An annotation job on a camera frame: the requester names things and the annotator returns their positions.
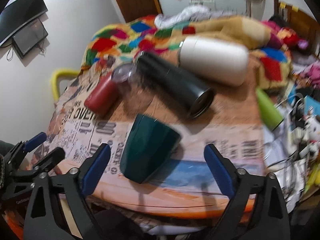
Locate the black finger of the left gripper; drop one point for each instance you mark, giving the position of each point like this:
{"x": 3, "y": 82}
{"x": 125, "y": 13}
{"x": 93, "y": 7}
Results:
{"x": 48, "y": 162}

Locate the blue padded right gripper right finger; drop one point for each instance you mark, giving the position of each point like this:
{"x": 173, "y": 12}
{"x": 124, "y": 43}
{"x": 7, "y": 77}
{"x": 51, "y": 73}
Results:
{"x": 269, "y": 218}

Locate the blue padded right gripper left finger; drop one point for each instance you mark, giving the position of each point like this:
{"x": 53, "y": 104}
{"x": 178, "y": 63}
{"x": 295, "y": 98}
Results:
{"x": 44, "y": 218}

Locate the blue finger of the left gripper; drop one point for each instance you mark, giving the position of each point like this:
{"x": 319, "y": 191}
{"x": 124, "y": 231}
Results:
{"x": 16, "y": 155}

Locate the dark green mug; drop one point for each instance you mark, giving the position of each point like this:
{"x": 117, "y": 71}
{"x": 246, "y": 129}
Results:
{"x": 149, "y": 145}

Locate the red metal bottle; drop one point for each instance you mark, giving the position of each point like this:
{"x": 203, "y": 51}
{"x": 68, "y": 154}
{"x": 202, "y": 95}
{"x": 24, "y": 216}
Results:
{"x": 103, "y": 96}

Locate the newspaper print cloth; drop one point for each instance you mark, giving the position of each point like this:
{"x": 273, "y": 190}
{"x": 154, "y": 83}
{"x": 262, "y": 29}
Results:
{"x": 180, "y": 155}

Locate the green bottle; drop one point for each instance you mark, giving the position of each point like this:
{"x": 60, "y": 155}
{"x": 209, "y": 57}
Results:
{"x": 270, "y": 116}

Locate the black thermos bottle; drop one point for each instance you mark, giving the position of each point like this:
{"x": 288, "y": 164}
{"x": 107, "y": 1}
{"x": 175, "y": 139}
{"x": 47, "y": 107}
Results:
{"x": 191, "y": 93}

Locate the white thermos bottle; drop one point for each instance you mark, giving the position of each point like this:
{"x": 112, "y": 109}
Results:
{"x": 214, "y": 59}

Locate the red plush toy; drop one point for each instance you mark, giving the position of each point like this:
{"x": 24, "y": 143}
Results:
{"x": 292, "y": 39}

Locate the grey white crumpled cloth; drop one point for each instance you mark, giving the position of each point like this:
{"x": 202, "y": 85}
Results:
{"x": 191, "y": 13}

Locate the wooden bed headboard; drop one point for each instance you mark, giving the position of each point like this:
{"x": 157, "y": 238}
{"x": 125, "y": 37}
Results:
{"x": 303, "y": 24}

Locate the small white cabinet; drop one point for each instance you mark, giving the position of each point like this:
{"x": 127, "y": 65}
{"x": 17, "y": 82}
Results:
{"x": 202, "y": 1}

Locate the yellow tube frame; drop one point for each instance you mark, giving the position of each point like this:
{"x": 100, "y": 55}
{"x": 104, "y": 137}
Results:
{"x": 57, "y": 75}

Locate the small black wall monitor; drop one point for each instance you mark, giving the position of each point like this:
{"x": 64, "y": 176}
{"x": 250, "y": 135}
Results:
{"x": 29, "y": 37}

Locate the wall mounted black television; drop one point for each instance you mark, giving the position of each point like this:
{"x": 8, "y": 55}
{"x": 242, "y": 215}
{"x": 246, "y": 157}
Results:
{"x": 18, "y": 14}

